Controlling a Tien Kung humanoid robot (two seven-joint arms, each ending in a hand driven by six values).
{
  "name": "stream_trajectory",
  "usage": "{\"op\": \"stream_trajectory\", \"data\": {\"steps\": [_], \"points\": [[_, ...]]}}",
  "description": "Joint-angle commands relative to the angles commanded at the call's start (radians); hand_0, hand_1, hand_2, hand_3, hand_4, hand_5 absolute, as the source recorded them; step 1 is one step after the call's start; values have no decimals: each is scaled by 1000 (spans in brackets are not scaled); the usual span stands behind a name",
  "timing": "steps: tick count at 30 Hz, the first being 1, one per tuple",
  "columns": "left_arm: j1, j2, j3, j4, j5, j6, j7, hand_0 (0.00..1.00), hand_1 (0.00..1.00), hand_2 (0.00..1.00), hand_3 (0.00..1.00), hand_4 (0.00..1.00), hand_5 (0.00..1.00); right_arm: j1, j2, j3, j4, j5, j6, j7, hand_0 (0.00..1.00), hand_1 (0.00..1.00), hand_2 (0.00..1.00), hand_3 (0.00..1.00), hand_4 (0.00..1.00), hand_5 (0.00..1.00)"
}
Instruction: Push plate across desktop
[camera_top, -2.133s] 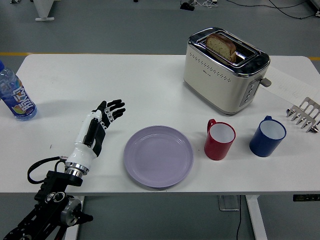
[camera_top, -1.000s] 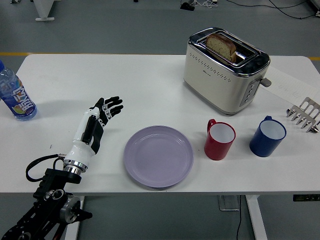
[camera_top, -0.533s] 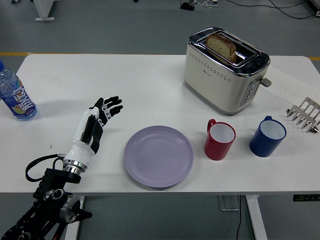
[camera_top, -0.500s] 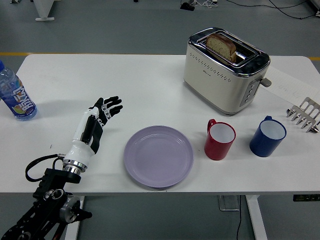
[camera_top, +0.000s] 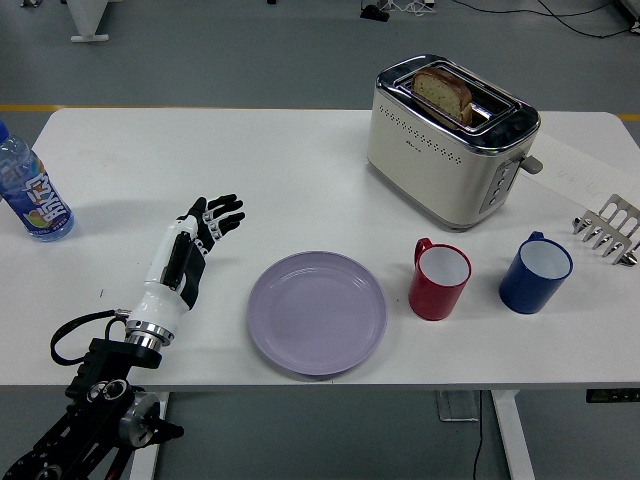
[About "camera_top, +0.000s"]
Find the clear plastic box under table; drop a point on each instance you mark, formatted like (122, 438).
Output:
(455, 405)

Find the brown bread slice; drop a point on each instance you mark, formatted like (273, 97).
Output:
(442, 92)

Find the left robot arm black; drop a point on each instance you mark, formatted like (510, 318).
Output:
(100, 375)

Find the red enamel mug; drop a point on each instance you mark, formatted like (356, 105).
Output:
(432, 297)

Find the silver metal toast rack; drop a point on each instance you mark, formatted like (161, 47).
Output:
(607, 230)

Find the blue labelled drink bottle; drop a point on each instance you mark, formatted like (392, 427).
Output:
(35, 195)

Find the purple round plate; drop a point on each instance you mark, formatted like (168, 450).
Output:
(316, 312)

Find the cream and chrome toaster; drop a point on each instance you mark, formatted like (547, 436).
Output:
(430, 170)

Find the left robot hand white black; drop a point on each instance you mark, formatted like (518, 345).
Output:
(155, 302)

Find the blue enamel mug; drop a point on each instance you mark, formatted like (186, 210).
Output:
(525, 292)

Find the black device on floor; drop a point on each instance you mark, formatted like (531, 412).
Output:
(375, 12)

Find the white furniture foot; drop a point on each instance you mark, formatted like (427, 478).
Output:
(87, 22)

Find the black table control panel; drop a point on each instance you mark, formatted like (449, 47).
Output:
(612, 395)

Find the white paper sheet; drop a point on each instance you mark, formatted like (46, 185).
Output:
(580, 165)

